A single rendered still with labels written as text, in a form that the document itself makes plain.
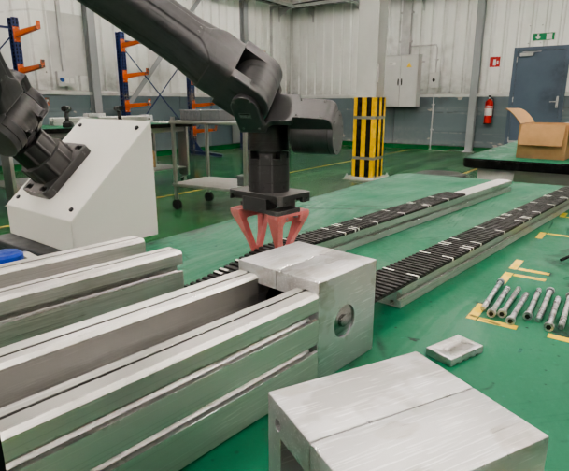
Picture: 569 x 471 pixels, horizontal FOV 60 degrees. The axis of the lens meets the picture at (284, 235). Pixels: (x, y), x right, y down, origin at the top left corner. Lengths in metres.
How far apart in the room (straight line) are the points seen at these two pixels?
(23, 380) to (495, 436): 0.28
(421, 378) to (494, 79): 11.38
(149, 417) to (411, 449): 0.17
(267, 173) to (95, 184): 0.34
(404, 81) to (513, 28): 2.35
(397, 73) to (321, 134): 11.40
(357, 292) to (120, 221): 0.55
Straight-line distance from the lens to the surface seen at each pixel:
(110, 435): 0.32
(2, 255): 0.65
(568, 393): 0.51
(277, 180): 0.67
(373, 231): 0.90
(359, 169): 6.95
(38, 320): 0.49
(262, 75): 0.62
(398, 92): 11.99
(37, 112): 0.94
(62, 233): 0.90
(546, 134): 2.49
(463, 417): 0.27
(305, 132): 0.64
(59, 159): 0.97
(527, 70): 11.48
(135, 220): 0.94
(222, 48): 0.62
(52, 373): 0.38
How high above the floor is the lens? 1.02
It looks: 15 degrees down
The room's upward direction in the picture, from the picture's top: straight up
